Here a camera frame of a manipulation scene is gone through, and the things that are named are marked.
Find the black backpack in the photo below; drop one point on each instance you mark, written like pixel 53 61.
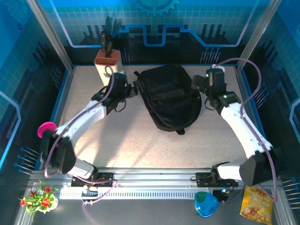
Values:
pixel 171 98

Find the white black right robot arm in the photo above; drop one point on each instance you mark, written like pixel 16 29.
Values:
pixel 243 131

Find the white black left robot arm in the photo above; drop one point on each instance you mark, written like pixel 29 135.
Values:
pixel 82 119

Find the beige knife block orange top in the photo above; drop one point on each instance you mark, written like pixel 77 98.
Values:
pixel 103 64

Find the pink plastic goblet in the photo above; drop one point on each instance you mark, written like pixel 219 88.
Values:
pixel 45 127

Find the black controller box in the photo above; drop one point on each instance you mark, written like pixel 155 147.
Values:
pixel 221 195

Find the blue plastic bowl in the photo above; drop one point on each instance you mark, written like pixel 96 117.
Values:
pixel 206 205

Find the yellow snack bag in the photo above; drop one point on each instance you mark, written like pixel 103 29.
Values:
pixel 255 206

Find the artificial red flower pot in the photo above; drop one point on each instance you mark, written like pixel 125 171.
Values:
pixel 44 201

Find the aluminium side rail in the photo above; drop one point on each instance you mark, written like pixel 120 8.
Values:
pixel 59 105
pixel 246 93

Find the aluminium frame post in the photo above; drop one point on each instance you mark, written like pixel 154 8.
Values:
pixel 257 35
pixel 52 35

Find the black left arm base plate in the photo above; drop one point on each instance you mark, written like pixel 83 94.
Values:
pixel 105 175

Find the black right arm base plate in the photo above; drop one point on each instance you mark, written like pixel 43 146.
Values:
pixel 202 179

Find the aluminium rail beam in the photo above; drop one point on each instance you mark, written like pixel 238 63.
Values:
pixel 152 178

